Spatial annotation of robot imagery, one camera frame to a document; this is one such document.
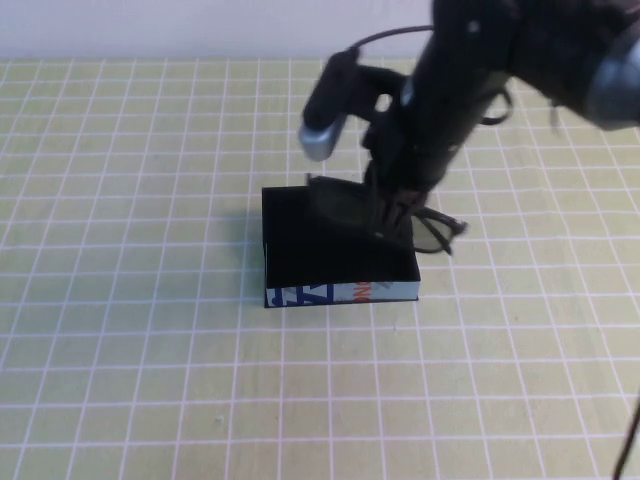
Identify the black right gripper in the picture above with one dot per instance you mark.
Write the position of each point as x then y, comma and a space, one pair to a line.
390, 150

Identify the dark-framed glasses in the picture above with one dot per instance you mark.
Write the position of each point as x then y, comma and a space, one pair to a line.
340, 205

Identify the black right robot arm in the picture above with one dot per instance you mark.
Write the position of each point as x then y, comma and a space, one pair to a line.
460, 75

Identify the black printed glasses case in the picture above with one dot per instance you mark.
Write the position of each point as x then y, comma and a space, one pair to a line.
300, 296

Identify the green grid tablecloth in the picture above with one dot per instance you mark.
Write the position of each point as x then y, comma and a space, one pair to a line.
150, 350

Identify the black silver-tipped wrist camera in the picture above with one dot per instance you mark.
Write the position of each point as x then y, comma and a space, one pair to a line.
325, 110

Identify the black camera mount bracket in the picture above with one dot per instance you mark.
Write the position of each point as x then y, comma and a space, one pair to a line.
380, 87

